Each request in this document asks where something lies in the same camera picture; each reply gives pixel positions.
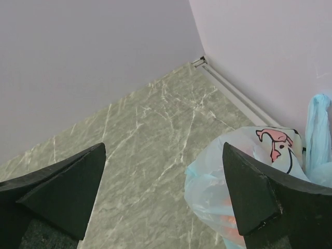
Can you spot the light blue printed plastic bag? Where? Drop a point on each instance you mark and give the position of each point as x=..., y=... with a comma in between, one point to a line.
x=307, y=158

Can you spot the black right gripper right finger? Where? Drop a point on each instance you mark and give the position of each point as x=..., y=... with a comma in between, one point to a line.
x=273, y=209

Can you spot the aluminium side rail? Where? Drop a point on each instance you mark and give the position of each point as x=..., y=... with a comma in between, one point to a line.
x=252, y=111

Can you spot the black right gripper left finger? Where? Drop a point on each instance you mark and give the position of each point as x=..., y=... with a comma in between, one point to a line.
x=51, y=207

